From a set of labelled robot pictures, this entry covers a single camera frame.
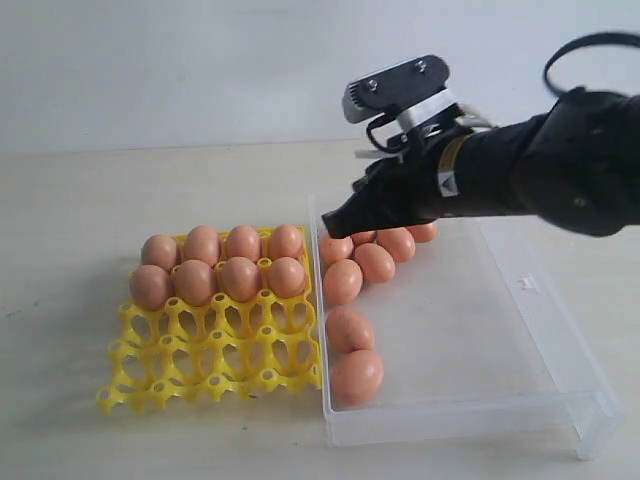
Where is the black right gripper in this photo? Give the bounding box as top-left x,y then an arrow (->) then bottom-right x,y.
321,119 -> 521,240

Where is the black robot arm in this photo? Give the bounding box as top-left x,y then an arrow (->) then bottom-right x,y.
322,88 -> 639,238

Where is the clear plastic storage box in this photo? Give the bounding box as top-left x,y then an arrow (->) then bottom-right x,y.
322,217 -> 621,460

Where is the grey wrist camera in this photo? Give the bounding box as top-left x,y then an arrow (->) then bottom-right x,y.
342,55 -> 450,124

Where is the brown egg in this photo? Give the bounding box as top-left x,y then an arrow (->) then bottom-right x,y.
351,231 -> 376,246
220,257 -> 262,303
268,224 -> 304,260
319,233 -> 354,267
354,243 -> 395,284
225,224 -> 261,263
140,234 -> 181,272
376,227 -> 416,263
323,259 -> 363,306
268,257 -> 306,298
129,265 -> 174,311
325,307 -> 376,354
172,259 -> 217,307
183,225 -> 220,267
407,222 -> 438,243
330,350 -> 384,407

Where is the black cable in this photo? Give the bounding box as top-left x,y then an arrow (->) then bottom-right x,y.
543,30 -> 640,96

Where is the yellow plastic egg tray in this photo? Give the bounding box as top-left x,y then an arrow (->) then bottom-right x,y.
94,225 -> 324,415

